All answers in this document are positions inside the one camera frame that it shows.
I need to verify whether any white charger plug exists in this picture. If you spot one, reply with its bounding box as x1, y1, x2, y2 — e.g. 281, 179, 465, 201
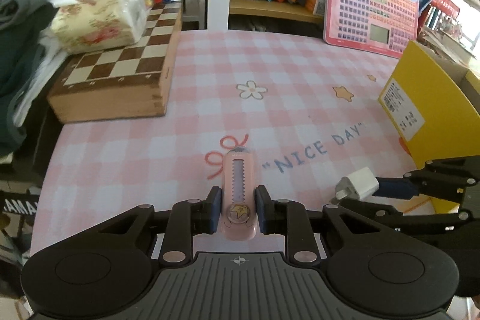
335, 167, 380, 201

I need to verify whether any pink utility knife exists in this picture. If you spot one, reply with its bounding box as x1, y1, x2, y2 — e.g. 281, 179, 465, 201
220, 146, 258, 241

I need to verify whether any yellow cardboard box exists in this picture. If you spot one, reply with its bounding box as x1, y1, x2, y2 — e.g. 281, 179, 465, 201
377, 40, 480, 214

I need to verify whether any pink plaid tablecloth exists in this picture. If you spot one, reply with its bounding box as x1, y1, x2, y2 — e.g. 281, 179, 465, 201
32, 31, 414, 251

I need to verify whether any wooden chess board box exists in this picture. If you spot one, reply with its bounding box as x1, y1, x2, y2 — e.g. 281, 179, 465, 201
48, 1, 182, 124

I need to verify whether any pink toy keyboard tablet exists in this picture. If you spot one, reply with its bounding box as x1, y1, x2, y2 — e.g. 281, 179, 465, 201
324, 0, 419, 58

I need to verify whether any floral tissue pack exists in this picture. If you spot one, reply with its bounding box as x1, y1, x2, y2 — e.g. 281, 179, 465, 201
49, 0, 147, 54

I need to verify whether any dark green clothes pile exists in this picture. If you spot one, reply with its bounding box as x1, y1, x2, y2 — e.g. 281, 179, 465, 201
1, 0, 57, 157

